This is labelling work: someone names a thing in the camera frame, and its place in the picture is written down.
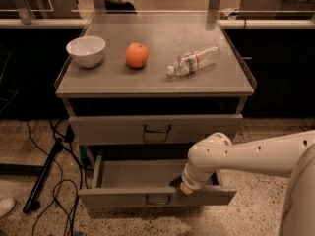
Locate grey drawer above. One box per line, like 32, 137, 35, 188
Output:
79, 154, 236, 209
69, 114, 243, 145

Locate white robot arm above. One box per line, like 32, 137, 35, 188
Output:
180, 130, 315, 236

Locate grey top drawer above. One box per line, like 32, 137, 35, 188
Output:
69, 114, 243, 145

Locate clear plastic water bottle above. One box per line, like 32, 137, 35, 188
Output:
166, 44, 221, 78

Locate orange fruit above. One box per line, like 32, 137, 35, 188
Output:
125, 42, 149, 69

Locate black floor stand bar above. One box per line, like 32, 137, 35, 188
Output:
23, 138, 62, 214

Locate white counter ledge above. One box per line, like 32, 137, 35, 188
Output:
0, 19, 315, 30

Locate white ceramic bowl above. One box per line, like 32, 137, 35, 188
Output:
66, 36, 106, 68

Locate white shoe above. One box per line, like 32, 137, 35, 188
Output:
0, 197, 16, 217

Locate black floor cables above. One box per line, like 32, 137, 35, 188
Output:
26, 118, 95, 236

